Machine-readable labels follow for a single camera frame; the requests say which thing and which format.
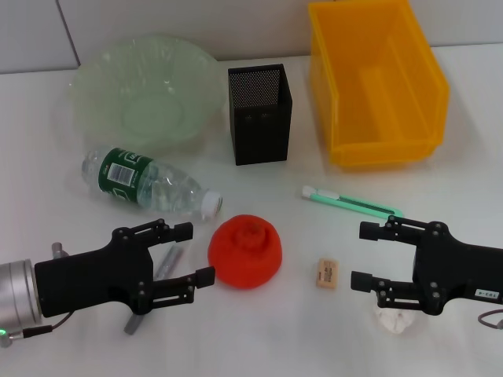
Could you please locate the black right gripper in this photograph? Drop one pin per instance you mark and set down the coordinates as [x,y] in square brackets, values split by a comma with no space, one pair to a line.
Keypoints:
[460,271]

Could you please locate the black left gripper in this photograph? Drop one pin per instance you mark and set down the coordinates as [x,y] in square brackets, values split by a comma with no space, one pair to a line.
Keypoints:
[90,279]

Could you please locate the red-orange toy orange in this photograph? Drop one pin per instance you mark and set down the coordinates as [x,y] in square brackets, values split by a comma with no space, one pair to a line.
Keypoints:
[243,255]

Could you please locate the green utility knife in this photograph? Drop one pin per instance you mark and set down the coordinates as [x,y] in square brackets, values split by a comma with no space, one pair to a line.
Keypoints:
[346,199]

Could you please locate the white paper ball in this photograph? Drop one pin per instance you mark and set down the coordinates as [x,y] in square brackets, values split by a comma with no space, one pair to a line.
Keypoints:
[395,322]

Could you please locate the clear green-label water bottle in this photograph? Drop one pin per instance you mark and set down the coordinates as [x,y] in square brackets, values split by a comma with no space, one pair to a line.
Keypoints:
[157,184]

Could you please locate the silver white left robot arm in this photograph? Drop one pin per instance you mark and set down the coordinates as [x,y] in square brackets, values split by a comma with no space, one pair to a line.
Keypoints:
[17,290]

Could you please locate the grey pen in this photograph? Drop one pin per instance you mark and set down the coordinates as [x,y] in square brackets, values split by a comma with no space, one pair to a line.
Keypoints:
[169,261]

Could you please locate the beige eraser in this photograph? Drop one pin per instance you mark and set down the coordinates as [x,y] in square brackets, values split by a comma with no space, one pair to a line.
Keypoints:
[327,274]

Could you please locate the black mesh pen holder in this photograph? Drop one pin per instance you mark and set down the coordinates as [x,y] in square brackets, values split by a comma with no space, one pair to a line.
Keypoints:
[263,133]

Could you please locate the pale green glass fruit plate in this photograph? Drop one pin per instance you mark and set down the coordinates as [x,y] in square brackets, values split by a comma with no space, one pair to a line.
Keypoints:
[145,94]

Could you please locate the yellow plastic bin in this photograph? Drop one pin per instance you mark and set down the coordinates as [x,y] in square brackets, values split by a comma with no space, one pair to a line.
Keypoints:
[393,149]

